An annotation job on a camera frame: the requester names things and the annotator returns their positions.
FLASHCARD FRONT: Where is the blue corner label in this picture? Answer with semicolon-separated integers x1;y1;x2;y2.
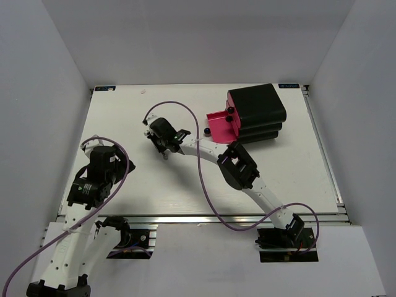
94;85;116;92
278;84;300;89

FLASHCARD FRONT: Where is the pink top drawer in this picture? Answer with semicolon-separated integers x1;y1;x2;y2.
226;92;241;125

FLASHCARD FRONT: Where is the pink drawer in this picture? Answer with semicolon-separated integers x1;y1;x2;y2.
226;92;241;125
204;110;237;144
225;110;241;138

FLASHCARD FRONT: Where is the black drawer cabinet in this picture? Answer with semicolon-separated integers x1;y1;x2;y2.
228;84;286;144

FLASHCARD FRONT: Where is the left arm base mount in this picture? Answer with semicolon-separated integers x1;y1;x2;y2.
107;224;158;260

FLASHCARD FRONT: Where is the blue corner label right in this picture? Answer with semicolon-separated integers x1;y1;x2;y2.
278;84;300;89

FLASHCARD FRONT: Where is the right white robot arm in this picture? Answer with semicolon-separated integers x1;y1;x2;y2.
143;113;304;247

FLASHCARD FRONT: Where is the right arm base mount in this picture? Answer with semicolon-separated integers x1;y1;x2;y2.
255;228;319;263

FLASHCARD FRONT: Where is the blue corner label left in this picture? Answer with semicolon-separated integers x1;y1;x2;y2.
94;85;116;92

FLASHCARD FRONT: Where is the pink bottom drawer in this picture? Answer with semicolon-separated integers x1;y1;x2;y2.
204;110;237;144

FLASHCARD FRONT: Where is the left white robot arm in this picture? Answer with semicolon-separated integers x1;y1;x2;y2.
26;136;136;296

